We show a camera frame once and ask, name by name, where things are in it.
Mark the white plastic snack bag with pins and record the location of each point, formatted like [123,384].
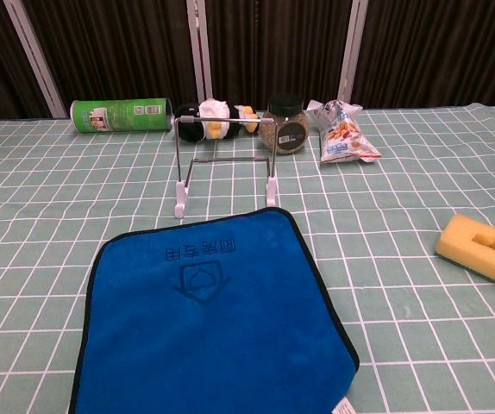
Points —
[342,138]

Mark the black and white plush doll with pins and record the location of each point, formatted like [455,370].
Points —
[189,129]

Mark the yellow sponge block with slot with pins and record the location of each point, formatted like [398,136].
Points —
[454,241]

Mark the blue towel black trim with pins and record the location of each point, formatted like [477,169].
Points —
[208,323]

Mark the dark pleated curtain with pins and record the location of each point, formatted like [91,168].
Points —
[122,43]

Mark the glass jar with black lid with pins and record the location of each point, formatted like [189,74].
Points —
[290,138]

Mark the green tiled tablecloth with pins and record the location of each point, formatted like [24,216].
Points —
[402,345]

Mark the green cylindrical chips can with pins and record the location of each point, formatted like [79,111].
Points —
[114,116]

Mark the white aluminium frame post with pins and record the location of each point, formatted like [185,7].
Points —
[198,52]
[353,52]
[36,60]

